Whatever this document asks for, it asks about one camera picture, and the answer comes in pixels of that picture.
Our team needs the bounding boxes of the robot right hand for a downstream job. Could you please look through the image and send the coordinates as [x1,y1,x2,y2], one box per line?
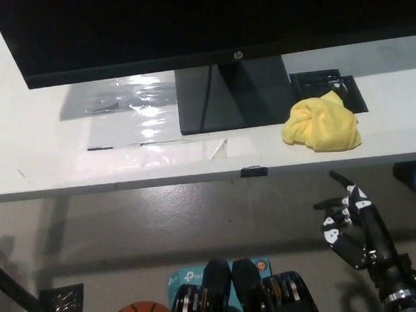
[311,165,416,305]

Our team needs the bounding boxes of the yellow microfiber cloth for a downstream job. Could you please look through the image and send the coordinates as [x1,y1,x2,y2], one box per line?
[278,88,363,156]

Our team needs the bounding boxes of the black HP monitor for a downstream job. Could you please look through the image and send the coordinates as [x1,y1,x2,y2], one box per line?
[0,0,416,149]

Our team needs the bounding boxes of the grey desk leg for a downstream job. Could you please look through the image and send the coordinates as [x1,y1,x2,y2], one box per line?
[35,194,76,288]

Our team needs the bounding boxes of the short black tape piece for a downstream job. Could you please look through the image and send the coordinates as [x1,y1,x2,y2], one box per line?
[240,165,270,179]

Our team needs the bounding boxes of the teal TP-Link box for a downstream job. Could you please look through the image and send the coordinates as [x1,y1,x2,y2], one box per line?
[165,257,280,312]

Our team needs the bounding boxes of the clear plastic sheet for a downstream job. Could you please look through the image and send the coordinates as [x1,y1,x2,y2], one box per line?
[58,67,230,172]

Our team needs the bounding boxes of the black floor tape patch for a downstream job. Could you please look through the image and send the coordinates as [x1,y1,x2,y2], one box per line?
[38,283,86,312]

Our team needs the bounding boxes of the black metal pole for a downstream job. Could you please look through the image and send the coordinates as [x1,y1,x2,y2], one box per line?
[0,245,58,312]

